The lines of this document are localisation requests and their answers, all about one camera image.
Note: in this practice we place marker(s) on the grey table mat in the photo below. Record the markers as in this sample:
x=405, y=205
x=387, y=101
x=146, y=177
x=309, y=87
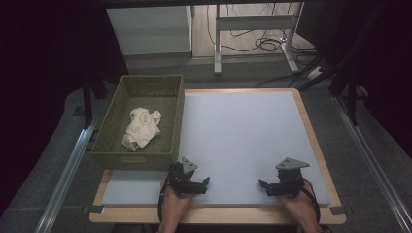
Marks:
x=243, y=129

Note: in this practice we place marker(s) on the white power strip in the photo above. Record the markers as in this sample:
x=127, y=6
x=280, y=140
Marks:
x=315, y=73

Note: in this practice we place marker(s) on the white metal desk frame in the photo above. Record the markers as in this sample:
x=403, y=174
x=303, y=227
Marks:
x=252, y=22

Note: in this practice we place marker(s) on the green woven basket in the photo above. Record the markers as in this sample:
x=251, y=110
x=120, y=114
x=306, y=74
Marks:
x=111, y=155

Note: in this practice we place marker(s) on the person's left hand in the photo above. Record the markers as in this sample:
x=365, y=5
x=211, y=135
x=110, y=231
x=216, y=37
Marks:
x=171, y=207

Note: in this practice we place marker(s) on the dark curtain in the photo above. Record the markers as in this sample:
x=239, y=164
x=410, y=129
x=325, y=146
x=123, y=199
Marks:
x=385, y=64
x=42, y=81

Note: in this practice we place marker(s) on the aluminium floor rail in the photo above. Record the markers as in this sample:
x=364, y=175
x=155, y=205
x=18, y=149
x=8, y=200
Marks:
x=64, y=181
x=372, y=161

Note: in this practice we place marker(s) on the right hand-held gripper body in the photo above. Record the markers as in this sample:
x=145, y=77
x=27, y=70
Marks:
x=291, y=183

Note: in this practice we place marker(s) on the black stand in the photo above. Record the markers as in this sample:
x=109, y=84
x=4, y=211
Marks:
x=351, y=100
x=87, y=106

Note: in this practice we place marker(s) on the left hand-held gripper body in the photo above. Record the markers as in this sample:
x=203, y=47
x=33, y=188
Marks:
x=181, y=179

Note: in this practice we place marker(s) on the white cabinet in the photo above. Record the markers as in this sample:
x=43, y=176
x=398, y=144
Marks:
x=149, y=30

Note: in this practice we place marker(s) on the person's right hand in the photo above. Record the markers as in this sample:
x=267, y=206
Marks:
x=306, y=207

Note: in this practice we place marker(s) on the cream egg-print cloth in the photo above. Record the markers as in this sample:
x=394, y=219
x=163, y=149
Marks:
x=141, y=129

